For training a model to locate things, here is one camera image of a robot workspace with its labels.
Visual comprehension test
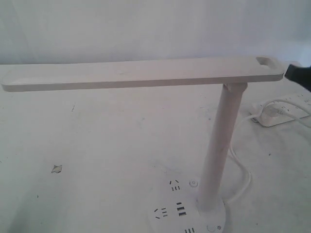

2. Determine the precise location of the white desk lamp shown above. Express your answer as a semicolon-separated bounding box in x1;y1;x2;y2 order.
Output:
1;56;284;233

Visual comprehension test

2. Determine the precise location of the white plug in strip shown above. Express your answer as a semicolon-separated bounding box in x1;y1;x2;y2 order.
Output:
262;104;289;120

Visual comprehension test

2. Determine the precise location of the white lamp power cable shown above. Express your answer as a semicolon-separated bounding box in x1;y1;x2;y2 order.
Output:
224;114;259;204

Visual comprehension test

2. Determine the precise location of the white power strip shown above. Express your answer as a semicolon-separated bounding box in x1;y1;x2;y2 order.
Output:
248;92;311;127

